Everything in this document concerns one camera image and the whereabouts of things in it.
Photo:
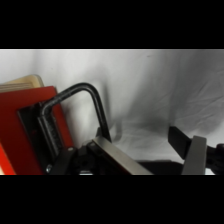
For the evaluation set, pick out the light wooden drawer box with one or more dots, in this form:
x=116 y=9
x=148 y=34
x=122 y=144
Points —
x=26 y=82

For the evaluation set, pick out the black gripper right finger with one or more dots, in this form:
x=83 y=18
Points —
x=194 y=156

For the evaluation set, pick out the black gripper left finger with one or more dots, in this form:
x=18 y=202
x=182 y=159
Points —
x=120 y=156

